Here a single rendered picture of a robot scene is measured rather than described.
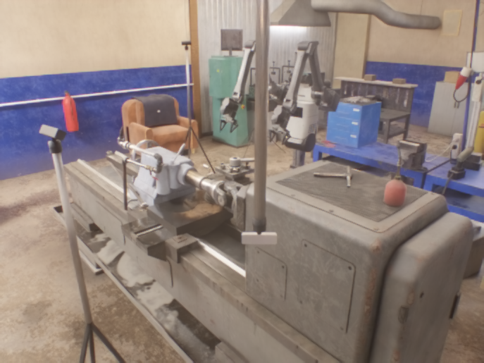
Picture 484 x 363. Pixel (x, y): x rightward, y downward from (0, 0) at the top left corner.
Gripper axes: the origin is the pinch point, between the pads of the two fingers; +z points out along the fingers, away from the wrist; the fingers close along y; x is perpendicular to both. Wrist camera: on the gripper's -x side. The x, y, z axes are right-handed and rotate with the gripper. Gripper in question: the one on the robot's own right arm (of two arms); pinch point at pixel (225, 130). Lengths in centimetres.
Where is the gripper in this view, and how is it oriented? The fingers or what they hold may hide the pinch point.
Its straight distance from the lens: 267.7
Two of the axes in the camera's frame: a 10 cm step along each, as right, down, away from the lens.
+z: -3.4, 9.4, -0.2
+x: 5.9, 2.3, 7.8
